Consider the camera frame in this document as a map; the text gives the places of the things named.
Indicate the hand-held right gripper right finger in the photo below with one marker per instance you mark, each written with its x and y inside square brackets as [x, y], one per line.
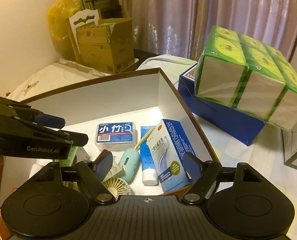
[192, 165]

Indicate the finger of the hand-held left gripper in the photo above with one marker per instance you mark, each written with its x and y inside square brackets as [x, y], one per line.
[51, 121]
[63, 136]

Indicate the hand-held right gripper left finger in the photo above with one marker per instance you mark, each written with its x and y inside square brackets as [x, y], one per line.
[104, 165]

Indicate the small green box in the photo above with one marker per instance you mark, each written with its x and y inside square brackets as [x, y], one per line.
[73, 155]

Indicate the mint green handheld device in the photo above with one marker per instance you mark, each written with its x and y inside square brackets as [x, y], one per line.
[129, 163]

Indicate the blue white medicine box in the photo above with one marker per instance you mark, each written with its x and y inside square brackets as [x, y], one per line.
[168, 155]

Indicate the blue floss pick box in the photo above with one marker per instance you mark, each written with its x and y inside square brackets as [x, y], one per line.
[114, 133]

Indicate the blue tube with white cap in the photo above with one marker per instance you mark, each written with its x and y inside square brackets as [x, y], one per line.
[148, 160]

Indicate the thin wooden stick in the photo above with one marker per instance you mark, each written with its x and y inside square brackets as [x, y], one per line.
[144, 138]

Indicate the brown cardboard box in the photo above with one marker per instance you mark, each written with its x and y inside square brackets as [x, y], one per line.
[98, 52]
[128, 92]

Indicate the cream cartoon print blanket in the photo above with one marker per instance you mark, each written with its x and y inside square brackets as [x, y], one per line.
[51, 77]

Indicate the dark blue carton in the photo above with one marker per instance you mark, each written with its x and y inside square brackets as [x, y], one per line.
[213, 115]

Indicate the open brown cardboard box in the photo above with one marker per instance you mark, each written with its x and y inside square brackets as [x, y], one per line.
[98, 52]

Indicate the green tissue multipack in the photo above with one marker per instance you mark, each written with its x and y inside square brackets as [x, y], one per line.
[261, 87]

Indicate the yellow plastic bag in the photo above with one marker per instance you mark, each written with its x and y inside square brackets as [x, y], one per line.
[61, 17]

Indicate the white carved chair back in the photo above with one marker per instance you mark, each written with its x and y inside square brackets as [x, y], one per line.
[84, 17]

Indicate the mauve patterned curtain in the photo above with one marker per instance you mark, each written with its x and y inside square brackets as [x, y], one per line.
[188, 17]

